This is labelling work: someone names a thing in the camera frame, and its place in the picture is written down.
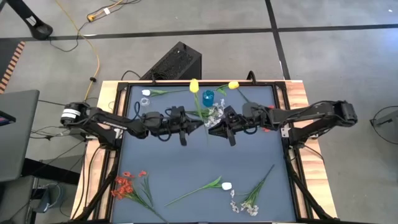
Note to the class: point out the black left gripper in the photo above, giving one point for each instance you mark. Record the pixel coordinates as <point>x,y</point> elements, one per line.
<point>178,126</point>

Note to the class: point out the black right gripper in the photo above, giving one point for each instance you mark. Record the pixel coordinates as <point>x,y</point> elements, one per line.
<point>234,126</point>

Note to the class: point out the white blossom spray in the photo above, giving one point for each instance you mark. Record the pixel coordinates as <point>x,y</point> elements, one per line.
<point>214,113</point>
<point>252,199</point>

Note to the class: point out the yellow artificial tulip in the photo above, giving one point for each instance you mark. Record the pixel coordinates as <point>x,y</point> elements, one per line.
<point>194,86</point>
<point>233,85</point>

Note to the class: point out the red flower spray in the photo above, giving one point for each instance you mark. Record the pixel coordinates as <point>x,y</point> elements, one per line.
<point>124,188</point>
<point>271,107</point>

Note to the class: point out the white artificial tulip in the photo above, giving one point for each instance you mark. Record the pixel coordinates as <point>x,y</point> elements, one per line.
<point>146,92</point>
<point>227,186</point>

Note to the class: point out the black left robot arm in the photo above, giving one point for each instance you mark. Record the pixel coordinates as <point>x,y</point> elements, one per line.
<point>102,119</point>

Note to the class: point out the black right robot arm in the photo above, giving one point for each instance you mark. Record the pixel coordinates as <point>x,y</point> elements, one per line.
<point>311,113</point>

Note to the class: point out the blue glass vase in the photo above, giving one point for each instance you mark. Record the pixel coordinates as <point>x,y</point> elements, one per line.
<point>208,99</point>

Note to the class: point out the clear glass vase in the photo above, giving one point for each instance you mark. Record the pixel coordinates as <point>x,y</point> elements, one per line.
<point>145,101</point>

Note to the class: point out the grey table mat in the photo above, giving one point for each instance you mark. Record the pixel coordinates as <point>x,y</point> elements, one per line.
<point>186,161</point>

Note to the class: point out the black computer tower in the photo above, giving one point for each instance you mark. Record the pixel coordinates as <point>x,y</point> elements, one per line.
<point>174,62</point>

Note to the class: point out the grey stand foot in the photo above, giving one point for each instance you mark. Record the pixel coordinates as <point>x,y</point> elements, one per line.
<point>385,119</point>

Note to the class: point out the grey desk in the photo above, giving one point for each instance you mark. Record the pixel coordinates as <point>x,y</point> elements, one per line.
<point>18,133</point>

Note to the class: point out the black stand leg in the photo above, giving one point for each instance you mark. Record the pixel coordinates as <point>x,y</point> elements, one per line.
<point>40,31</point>

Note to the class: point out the black screen device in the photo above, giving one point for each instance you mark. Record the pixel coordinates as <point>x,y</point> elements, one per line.
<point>6,119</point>

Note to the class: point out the black mat striped edge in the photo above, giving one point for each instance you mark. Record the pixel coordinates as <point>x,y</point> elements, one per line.
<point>12,62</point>

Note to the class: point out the black aluminium table frame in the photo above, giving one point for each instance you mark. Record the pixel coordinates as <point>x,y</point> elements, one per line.
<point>174,83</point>

